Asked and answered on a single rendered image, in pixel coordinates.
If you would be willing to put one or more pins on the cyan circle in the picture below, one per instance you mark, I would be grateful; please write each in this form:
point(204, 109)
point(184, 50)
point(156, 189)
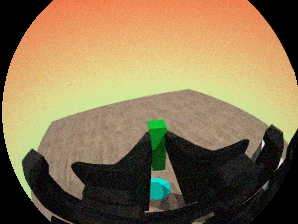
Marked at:
point(159, 189)

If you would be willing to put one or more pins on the green rectangular post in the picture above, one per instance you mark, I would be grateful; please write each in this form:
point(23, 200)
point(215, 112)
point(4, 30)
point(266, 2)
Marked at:
point(157, 129)

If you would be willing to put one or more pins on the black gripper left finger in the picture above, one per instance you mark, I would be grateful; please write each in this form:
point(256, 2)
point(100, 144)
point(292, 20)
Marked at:
point(133, 172)

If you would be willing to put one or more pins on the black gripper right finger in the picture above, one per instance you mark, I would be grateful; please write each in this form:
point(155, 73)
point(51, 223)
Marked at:
point(194, 165)

